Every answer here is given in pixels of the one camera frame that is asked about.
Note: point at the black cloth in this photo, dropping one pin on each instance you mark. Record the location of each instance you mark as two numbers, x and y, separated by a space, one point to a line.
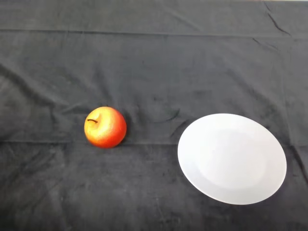
144 60

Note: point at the white round plate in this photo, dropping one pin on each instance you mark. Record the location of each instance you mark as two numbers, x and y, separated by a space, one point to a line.
232 158

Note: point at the red yellow apple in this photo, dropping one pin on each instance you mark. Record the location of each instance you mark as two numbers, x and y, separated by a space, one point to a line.
106 131

